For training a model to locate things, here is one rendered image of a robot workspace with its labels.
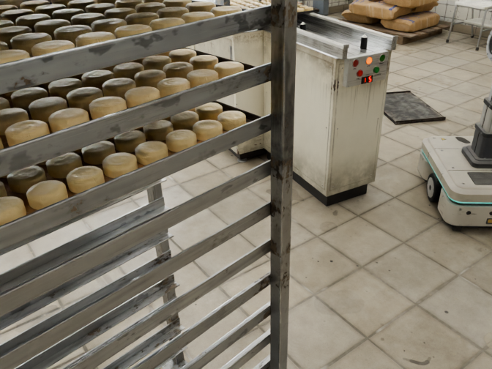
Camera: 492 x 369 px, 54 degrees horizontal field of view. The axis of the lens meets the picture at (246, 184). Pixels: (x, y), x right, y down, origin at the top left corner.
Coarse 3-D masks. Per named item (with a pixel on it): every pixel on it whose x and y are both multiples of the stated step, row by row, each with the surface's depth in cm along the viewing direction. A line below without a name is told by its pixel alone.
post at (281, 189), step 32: (288, 0) 72; (288, 32) 75; (288, 64) 78; (288, 96) 80; (288, 128) 84; (288, 160) 87; (288, 192) 90; (288, 224) 94; (288, 256) 99; (288, 288) 103
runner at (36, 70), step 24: (192, 24) 65; (216, 24) 68; (240, 24) 71; (264, 24) 75; (72, 48) 55; (96, 48) 57; (120, 48) 59; (144, 48) 61; (168, 48) 64; (0, 72) 50; (24, 72) 52; (48, 72) 54; (72, 72) 56
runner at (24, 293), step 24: (264, 168) 88; (216, 192) 80; (168, 216) 75; (120, 240) 69; (144, 240) 73; (72, 264) 65; (96, 264) 68; (24, 288) 61; (48, 288) 64; (0, 312) 60
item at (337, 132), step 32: (320, 32) 266; (320, 64) 234; (320, 96) 241; (352, 96) 237; (384, 96) 247; (320, 128) 248; (352, 128) 246; (320, 160) 256; (352, 160) 257; (320, 192) 270; (352, 192) 273
